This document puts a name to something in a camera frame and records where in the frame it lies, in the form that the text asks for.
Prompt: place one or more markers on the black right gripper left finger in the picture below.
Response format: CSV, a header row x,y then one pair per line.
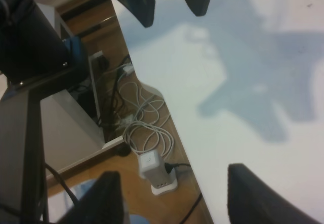
x,y
102,203

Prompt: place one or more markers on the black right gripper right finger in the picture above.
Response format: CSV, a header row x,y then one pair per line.
x,y
250,200

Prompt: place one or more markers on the white power strip tower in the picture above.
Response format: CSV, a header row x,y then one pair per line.
x,y
160,175

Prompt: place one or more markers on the white cabinet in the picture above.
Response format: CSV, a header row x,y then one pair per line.
x,y
70,135

